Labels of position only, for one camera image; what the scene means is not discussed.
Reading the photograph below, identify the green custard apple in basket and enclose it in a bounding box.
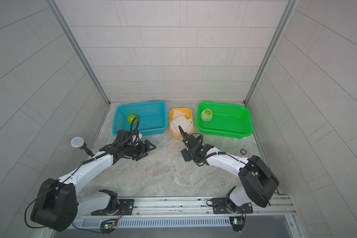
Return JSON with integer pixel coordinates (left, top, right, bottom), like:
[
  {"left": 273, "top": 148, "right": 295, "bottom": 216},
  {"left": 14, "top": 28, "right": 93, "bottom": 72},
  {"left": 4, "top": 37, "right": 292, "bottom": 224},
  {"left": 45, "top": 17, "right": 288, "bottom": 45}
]
[{"left": 127, "top": 114, "right": 137, "bottom": 124}]

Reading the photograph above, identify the aluminium corner post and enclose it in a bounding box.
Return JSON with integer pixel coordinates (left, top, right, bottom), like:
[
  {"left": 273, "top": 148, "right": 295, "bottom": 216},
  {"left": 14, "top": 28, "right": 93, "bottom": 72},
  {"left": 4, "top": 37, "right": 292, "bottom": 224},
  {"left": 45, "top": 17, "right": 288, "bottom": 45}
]
[
  {"left": 245, "top": 0, "right": 297, "bottom": 106},
  {"left": 45, "top": 0, "right": 111, "bottom": 107}
]

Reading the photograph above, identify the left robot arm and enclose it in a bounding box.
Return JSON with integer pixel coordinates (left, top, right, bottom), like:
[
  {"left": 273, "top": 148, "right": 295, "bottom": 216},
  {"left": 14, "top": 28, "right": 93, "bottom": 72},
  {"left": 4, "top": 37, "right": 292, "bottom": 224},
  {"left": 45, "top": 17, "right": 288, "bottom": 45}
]
[{"left": 24, "top": 117, "right": 156, "bottom": 232}]

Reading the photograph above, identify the white foam net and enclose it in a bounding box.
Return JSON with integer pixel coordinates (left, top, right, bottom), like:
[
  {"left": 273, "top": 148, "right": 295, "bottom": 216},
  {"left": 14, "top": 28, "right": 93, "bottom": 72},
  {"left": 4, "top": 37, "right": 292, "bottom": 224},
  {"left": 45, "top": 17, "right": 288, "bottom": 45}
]
[{"left": 200, "top": 109, "right": 213, "bottom": 122}]

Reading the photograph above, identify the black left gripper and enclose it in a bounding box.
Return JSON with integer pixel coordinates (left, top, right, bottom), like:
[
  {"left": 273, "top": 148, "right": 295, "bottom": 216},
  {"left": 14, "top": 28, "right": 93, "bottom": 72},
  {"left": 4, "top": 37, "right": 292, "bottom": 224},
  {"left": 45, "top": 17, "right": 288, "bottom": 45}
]
[{"left": 123, "top": 139, "right": 157, "bottom": 160}]

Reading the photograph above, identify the pile of foam nets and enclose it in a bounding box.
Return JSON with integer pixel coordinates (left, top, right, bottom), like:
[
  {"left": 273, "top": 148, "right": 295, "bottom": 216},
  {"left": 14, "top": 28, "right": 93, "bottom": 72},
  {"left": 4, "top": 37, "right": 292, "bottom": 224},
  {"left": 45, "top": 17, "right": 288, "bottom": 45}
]
[{"left": 170, "top": 110, "right": 194, "bottom": 135}]

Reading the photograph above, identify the aluminium corner post left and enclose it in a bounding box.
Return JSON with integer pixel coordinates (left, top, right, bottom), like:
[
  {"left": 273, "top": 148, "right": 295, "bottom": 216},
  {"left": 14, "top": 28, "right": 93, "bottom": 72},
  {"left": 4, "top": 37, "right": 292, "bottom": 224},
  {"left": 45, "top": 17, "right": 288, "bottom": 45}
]
[{"left": 45, "top": 0, "right": 111, "bottom": 107}]

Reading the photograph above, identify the teal plastic basket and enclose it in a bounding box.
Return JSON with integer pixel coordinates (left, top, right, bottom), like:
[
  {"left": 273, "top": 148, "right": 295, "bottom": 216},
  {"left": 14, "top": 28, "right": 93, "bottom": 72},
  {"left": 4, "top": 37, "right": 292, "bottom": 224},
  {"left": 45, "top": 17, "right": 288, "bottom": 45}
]
[{"left": 112, "top": 101, "right": 168, "bottom": 136}]

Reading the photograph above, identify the right circuit board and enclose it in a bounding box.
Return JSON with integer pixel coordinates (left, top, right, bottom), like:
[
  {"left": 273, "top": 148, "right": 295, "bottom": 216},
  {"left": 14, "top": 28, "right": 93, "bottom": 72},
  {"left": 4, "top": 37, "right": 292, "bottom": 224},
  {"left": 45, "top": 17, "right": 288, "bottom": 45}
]
[{"left": 229, "top": 216, "right": 246, "bottom": 232}]

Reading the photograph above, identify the aluminium corner post right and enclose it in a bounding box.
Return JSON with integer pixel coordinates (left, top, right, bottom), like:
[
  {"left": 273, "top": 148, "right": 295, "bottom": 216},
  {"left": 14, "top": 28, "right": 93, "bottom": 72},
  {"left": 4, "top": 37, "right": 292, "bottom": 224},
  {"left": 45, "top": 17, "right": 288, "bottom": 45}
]
[{"left": 245, "top": 0, "right": 297, "bottom": 106}]

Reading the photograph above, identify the left circuit board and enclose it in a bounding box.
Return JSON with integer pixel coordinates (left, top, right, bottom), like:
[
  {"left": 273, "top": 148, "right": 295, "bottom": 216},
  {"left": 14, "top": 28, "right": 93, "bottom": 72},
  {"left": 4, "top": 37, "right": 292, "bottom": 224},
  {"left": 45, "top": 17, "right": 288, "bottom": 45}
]
[{"left": 99, "top": 219, "right": 118, "bottom": 235}]

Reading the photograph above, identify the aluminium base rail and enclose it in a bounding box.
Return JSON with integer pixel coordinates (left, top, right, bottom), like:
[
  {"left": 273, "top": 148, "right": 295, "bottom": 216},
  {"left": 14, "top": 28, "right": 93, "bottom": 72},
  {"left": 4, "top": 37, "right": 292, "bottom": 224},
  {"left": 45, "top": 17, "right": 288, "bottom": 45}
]
[{"left": 66, "top": 195, "right": 296, "bottom": 233}]

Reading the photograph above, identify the green plastic basket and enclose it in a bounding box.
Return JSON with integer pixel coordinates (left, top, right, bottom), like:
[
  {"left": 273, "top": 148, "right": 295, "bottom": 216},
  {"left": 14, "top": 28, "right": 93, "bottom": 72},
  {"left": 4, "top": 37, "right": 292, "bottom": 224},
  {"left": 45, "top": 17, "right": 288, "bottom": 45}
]
[{"left": 196, "top": 102, "right": 253, "bottom": 139}]

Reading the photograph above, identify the circuit board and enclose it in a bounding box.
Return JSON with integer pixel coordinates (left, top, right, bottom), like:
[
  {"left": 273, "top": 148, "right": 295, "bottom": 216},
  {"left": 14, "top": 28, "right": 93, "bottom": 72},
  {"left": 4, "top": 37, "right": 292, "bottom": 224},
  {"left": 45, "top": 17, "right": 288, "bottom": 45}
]
[
  {"left": 99, "top": 219, "right": 118, "bottom": 235},
  {"left": 229, "top": 216, "right": 246, "bottom": 232}
]

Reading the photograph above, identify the yellow plastic tub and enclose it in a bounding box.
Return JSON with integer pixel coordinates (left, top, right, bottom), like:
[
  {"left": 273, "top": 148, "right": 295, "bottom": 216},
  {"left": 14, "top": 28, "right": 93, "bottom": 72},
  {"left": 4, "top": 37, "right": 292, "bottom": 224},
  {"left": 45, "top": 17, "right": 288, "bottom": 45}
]
[{"left": 169, "top": 107, "right": 194, "bottom": 140}]

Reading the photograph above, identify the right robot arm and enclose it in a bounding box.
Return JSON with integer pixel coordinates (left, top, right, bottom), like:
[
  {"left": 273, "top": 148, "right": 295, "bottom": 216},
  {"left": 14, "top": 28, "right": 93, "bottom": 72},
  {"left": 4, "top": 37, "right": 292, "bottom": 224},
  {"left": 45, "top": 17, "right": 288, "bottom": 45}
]
[{"left": 179, "top": 127, "right": 279, "bottom": 213}]

